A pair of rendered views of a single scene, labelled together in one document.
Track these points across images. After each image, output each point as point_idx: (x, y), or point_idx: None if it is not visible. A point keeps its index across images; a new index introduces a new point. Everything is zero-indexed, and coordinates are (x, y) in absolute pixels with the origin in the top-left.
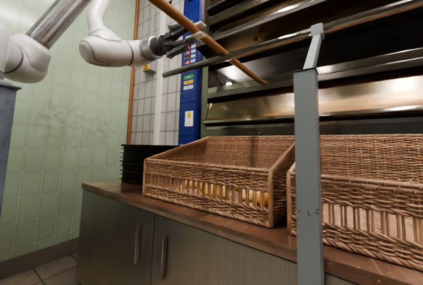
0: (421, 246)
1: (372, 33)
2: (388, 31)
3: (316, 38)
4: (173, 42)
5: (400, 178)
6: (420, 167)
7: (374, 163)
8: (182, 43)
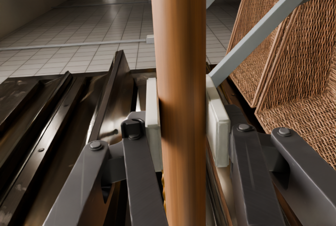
0: None
1: (127, 215)
2: (129, 205)
3: (210, 74)
4: (258, 222)
5: (335, 143)
6: (312, 136)
7: (331, 160)
8: (259, 142)
